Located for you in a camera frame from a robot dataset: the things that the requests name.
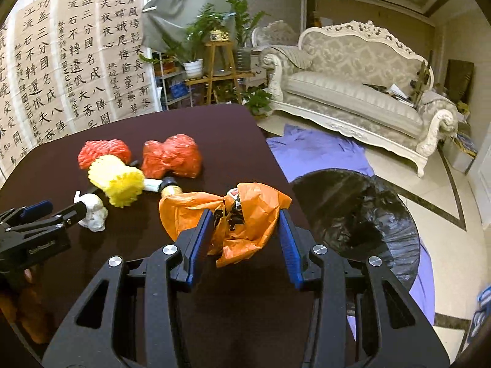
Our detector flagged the low green plant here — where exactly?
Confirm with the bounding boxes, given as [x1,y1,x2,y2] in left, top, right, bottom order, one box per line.
[242,86,274,117]

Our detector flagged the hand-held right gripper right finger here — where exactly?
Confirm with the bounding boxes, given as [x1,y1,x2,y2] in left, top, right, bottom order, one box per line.
[278,208,450,368]

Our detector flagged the small tube with black cap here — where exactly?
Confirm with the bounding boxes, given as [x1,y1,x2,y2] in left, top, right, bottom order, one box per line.
[144,176,177,193]

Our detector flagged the white storage box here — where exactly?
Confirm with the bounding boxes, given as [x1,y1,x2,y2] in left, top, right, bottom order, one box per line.
[443,130,479,173]

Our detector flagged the white door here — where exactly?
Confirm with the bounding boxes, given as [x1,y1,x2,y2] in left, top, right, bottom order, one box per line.
[466,115,491,215]

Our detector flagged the person's left hand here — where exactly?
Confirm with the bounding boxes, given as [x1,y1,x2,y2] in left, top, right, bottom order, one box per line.
[0,266,52,343]

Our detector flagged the dark toy rifle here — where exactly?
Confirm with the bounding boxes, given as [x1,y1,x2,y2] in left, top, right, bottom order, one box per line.
[410,60,432,104]

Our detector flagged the bin with black liner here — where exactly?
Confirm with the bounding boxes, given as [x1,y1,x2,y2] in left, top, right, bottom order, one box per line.
[290,169,421,282]

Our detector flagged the calligraphy paper sheet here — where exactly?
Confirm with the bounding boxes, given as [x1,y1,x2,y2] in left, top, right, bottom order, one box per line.
[57,0,116,123]
[96,0,162,113]
[0,19,31,177]
[15,0,75,142]

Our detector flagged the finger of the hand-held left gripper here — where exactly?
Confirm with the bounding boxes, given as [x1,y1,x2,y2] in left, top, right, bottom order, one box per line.
[8,200,88,234]
[0,200,53,225]

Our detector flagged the ornate white sofa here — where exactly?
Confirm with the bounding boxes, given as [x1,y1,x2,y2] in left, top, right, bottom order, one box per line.
[259,20,459,179]

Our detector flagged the broad leaf potted plant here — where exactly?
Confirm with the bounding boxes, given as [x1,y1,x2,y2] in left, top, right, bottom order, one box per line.
[140,34,181,75]

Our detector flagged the fern plant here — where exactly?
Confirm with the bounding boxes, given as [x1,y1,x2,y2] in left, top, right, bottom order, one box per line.
[163,3,231,66]

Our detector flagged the orange plastic bag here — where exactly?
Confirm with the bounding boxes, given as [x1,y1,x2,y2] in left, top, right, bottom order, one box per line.
[158,183,293,269]

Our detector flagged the red foam fruit net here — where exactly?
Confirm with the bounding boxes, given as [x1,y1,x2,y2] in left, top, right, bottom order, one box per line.
[77,139,132,170]

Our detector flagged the red plastic bag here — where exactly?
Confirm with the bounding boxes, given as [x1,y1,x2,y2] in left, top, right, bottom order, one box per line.
[141,134,203,179]

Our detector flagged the white paper ball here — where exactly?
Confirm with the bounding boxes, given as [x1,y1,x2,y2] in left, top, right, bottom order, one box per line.
[74,190,109,232]

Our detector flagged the white flower pot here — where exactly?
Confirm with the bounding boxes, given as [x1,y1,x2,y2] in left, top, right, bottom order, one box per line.
[183,59,204,78]

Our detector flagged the dark framed panel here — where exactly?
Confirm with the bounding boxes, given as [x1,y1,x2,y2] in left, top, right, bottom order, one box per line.
[447,59,475,104]

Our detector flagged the striped cushion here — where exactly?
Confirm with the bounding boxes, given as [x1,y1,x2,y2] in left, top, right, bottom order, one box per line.
[276,44,313,70]

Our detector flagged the ornate white armchair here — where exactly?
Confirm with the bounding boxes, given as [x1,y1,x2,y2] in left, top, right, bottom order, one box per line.
[251,20,300,52]

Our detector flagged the metal shelf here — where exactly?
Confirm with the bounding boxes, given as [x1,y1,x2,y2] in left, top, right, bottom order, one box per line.
[153,67,192,112]

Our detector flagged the grey curtain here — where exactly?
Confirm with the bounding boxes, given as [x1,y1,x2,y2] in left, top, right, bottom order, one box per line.
[141,0,246,52]

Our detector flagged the grey flower pot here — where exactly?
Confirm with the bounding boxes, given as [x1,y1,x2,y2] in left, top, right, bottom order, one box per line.
[236,46,253,71]

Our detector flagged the papers and books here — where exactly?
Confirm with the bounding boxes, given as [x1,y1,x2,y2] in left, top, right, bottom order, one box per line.
[362,82,417,106]

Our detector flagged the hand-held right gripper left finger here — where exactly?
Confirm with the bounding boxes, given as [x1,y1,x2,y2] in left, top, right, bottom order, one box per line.
[42,209,215,368]

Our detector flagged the yellow foam fruit net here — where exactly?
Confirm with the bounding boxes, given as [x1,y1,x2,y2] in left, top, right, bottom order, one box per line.
[87,154,146,208]

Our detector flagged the tall glossy leaf plant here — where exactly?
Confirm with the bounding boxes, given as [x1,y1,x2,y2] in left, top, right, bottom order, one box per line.
[226,0,269,48]

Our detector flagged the wooden plant stand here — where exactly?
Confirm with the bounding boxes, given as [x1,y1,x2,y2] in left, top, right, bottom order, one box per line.
[184,40,256,106]

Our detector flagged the purple cloth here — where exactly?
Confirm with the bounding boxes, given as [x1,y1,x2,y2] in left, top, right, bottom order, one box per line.
[266,124,436,343]

